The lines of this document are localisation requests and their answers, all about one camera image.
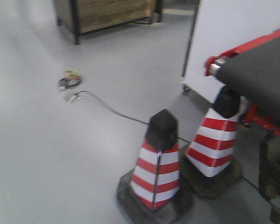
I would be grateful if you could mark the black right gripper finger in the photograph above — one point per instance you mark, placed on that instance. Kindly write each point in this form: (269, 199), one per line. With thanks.
(269, 178)

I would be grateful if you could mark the brake pad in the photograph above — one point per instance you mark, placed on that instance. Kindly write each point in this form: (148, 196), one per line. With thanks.
(270, 146)

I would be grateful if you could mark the red framed conveyor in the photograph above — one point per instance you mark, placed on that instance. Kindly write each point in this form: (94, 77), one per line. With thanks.
(253, 71)

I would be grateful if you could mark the right striped traffic cone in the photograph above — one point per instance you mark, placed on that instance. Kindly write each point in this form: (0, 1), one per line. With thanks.
(207, 163)

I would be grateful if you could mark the striped traffic cone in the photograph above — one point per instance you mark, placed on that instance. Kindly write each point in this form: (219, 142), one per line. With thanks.
(153, 192)
(207, 163)

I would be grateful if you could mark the left striped traffic cone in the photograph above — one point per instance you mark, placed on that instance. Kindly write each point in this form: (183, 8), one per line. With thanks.
(153, 192)

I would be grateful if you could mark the white rolling panel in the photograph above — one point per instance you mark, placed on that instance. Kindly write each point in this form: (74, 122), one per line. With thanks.
(221, 25)

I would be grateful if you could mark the wooden cabinet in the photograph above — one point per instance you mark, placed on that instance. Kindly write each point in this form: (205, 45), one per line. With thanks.
(82, 17)

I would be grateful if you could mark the floor cable junction clutter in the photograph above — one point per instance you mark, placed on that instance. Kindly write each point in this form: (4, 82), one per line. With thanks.
(71, 79)

